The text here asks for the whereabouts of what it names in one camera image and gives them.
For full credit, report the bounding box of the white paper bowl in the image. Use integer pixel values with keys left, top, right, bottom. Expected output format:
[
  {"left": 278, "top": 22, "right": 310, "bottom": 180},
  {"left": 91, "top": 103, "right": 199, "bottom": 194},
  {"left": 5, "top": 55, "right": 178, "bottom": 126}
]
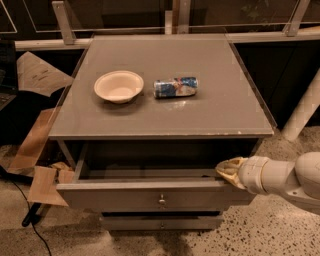
[{"left": 94, "top": 71, "right": 144, "bottom": 104}]

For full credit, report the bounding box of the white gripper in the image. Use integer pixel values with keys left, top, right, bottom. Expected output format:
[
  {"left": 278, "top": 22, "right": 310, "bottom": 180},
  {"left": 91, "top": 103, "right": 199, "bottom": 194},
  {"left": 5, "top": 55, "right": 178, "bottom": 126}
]
[{"left": 215, "top": 156, "right": 269, "bottom": 195}]

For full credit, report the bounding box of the blue crushed drink can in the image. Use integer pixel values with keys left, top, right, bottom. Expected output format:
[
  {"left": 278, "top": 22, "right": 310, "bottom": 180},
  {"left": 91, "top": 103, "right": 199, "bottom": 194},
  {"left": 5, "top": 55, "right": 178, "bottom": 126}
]
[{"left": 153, "top": 77, "right": 198, "bottom": 98}]

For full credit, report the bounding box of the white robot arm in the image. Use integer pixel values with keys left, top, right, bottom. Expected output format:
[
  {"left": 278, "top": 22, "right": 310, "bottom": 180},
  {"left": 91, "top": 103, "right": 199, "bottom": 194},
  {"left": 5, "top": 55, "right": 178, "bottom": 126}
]
[{"left": 215, "top": 70, "right": 320, "bottom": 214}]

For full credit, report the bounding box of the grey drawer cabinet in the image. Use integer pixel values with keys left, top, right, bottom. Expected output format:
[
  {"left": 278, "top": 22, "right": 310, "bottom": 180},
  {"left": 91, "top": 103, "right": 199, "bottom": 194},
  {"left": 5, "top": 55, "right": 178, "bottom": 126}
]
[{"left": 50, "top": 34, "right": 275, "bottom": 217}]

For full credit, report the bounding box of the brown cardboard sheet upper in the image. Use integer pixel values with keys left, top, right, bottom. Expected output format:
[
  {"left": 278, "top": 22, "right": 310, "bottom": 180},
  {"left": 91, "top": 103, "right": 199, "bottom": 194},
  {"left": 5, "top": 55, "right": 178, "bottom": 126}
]
[{"left": 17, "top": 51, "right": 73, "bottom": 97}]

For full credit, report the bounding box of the grey top drawer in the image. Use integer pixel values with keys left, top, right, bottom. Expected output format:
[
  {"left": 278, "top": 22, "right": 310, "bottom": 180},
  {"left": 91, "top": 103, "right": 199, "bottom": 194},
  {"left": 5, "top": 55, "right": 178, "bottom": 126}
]
[{"left": 57, "top": 140, "right": 254, "bottom": 213}]

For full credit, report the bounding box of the black laptop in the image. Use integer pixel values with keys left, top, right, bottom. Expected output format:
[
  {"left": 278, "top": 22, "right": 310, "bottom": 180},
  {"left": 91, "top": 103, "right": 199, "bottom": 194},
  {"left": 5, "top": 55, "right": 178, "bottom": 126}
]
[{"left": 0, "top": 40, "right": 18, "bottom": 110}]

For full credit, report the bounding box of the metal railing frame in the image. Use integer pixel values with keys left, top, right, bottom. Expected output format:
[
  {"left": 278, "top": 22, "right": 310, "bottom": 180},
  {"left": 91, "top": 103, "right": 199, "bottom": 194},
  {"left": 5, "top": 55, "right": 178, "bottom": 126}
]
[{"left": 0, "top": 0, "right": 320, "bottom": 51}]

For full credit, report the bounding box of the black cable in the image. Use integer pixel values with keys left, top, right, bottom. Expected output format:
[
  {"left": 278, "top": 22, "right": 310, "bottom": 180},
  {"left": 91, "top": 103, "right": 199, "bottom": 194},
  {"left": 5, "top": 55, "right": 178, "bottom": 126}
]
[{"left": 0, "top": 166, "right": 53, "bottom": 256}]

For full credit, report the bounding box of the brown cardboard piece lower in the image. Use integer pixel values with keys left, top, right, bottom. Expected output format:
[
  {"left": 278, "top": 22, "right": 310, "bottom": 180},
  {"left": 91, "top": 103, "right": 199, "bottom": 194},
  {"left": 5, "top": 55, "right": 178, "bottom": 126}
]
[{"left": 28, "top": 162, "right": 74, "bottom": 206}]

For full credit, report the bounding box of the brown cardboard strip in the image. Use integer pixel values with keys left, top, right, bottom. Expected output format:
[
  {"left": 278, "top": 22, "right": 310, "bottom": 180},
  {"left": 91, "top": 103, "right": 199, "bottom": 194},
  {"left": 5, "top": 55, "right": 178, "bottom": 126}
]
[{"left": 7, "top": 107, "right": 60, "bottom": 177}]

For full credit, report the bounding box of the grey bottom drawer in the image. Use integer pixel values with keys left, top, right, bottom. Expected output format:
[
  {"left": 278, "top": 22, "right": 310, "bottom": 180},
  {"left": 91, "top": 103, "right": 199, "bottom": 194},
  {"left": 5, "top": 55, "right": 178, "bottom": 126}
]
[{"left": 100, "top": 215, "right": 223, "bottom": 231}]

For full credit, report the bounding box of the grey drawer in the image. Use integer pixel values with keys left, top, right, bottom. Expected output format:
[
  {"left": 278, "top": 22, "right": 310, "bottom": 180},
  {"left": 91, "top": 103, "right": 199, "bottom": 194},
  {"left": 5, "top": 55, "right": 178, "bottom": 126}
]
[
  {"left": 100, "top": 215, "right": 223, "bottom": 231},
  {"left": 57, "top": 140, "right": 254, "bottom": 213}
]

